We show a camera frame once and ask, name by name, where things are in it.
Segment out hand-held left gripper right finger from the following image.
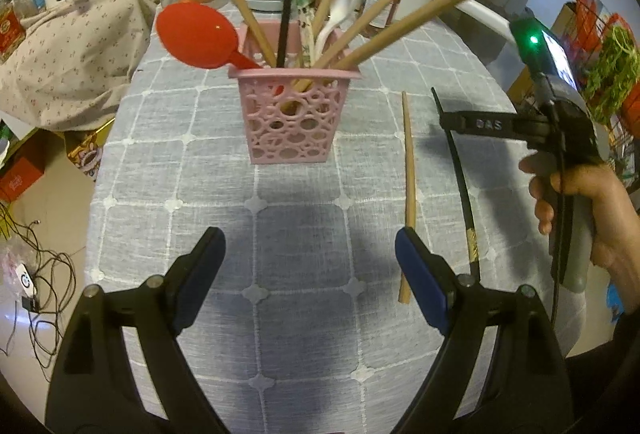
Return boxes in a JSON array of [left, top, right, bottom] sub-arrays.
[[390, 227, 576, 434]]

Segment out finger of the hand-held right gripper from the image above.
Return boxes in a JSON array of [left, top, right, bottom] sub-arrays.
[[439, 111, 468, 133]]

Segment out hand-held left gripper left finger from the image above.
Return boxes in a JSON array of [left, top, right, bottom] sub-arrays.
[[45, 227, 231, 434]]

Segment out pink perforated plastic basket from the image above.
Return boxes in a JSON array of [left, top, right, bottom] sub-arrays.
[[229, 22, 363, 165]]

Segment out red plastic spoon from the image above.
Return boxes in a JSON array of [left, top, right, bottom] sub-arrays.
[[155, 3, 263, 70]]

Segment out person's right hand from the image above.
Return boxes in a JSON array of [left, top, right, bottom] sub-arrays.
[[519, 153, 640, 272]]

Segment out green leafy bundle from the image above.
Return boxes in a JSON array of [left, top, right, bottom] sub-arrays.
[[585, 25, 640, 125]]

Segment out grey checked tablecloth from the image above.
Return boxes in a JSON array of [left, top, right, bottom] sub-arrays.
[[85, 0, 591, 434]]

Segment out orange plastic bag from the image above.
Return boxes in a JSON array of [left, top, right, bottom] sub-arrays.
[[572, 0, 608, 60]]

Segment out printed cardboard box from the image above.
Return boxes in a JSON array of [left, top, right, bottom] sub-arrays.
[[65, 129, 108, 182]]

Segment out red box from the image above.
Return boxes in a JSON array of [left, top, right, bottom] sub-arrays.
[[0, 157, 46, 202]]

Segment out floral tablecloth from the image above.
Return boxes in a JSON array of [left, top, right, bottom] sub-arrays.
[[0, 0, 161, 132]]

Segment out red label jar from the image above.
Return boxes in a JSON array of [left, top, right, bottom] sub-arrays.
[[0, 0, 26, 62]]

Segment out black wire rack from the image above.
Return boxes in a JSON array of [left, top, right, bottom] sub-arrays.
[[505, 0, 640, 185]]

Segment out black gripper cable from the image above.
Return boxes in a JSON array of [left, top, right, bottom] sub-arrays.
[[549, 99, 575, 330]]

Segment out black floor cables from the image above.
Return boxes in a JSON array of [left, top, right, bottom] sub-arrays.
[[0, 204, 86, 365]]

